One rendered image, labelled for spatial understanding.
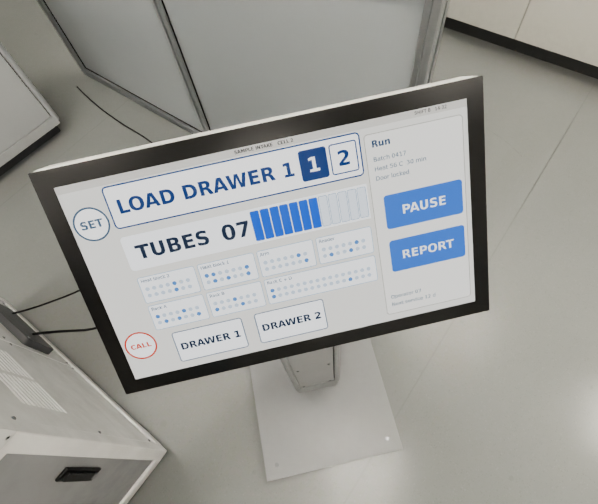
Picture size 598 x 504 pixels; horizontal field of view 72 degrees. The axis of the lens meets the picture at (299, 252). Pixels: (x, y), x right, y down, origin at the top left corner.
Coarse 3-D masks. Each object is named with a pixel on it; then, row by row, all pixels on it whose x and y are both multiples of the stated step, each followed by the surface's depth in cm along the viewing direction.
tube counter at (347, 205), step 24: (336, 192) 50; (360, 192) 50; (240, 216) 49; (264, 216) 50; (288, 216) 50; (312, 216) 50; (336, 216) 51; (360, 216) 51; (240, 240) 50; (264, 240) 51
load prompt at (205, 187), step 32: (224, 160) 47; (256, 160) 47; (288, 160) 48; (320, 160) 48; (352, 160) 48; (128, 192) 47; (160, 192) 47; (192, 192) 48; (224, 192) 48; (256, 192) 48; (128, 224) 48
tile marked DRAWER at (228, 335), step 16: (224, 320) 54; (240, 320) 54; (176, 336) 54; (192, 336) 54; (208, 336) 55; (224, 336) 55; (240, 336) 55; (192, 352) 55; (208, 352) 56; (224, 352) 56
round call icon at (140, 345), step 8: (120, 336) 53; (128, 336) 53; (136, 336) 54; (144, 336) 54; (152, 336) 54; (128, 344) 54; (136, 344) 54; (144, 344) 54; (152, 344) 54; (128, 352) 54; (136, 352) 54; (144, 352) 55; (152, 352) 55; (160, 352) 55; (136, 360) 55
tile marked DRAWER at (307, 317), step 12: (312, 300) 54; (264, 312) 54; (276, 312) 54; (288, 312) 55; (300, 312) 55; (312, 312) 55; (324, 312) 55; (264, 324) 55; (276, 324) 55; (288, 324) 55; (300, 324) 56; (312, 324) 56; (324, 324) 56; (264, 336) 56; (276, 336) 56; (288, 336) 56
